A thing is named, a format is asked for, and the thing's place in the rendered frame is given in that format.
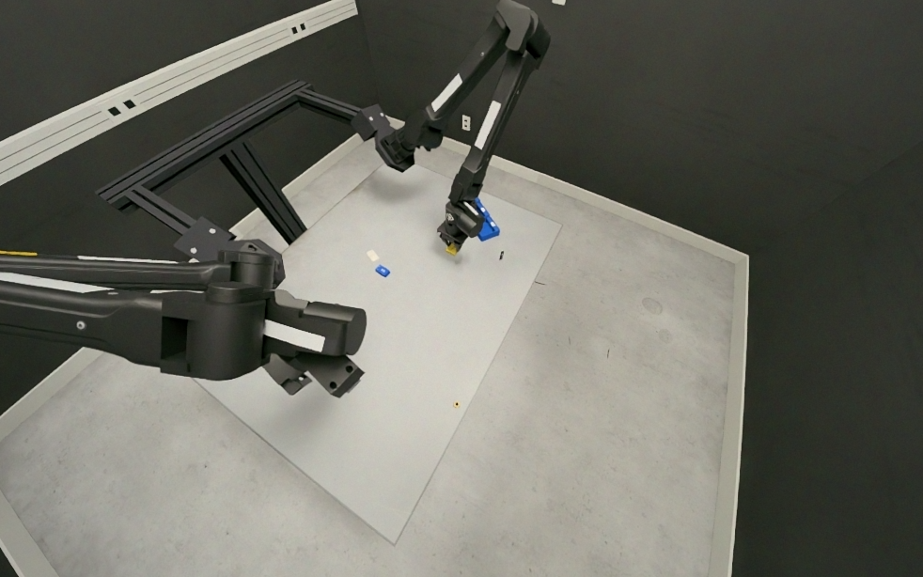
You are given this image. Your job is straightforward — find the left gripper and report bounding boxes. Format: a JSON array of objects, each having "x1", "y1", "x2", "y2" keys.
[{"x1": 437, "y1": 219, "x2": 468, "y2": 252}]

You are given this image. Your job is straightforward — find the blue three-compartment bin rack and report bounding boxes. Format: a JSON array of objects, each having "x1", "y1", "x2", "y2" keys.
[{"x1": 474, "y1": 197, "x2": 500, "y2": 242}]

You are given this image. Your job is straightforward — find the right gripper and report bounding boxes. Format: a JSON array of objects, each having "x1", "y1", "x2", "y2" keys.
[{"x1": 262, "y1": 353, "x2": 312, "y2": 396}]

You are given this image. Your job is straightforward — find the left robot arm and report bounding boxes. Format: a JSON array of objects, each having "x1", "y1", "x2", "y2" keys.
[{"x1": 380, "y1": 0, "x2": 551, "y2": 238}]

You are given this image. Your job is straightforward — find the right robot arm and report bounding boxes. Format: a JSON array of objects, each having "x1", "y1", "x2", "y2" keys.
[{"x1": 0, "y1": 242, "x2": 367, "y2": 398}]

